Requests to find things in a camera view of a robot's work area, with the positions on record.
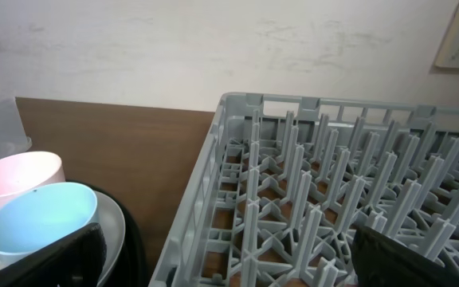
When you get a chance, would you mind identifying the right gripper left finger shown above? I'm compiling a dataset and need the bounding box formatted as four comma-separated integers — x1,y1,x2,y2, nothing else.
0,223,107,287

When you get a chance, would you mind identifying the grey dishwasher rack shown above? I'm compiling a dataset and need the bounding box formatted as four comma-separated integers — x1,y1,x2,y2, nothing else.
150,92,459,286

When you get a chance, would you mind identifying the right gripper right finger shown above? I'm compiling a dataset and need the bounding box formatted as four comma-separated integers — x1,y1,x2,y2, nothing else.
351,226,459,287

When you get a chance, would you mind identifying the round black tray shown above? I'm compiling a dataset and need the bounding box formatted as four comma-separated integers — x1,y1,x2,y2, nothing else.
69,179,150,287

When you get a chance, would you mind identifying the pink cup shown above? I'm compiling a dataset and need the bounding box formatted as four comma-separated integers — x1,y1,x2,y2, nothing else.
0,151,65,208

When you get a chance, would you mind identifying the blue cup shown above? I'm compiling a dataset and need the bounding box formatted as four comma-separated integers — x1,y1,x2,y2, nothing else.
0,182,99,265

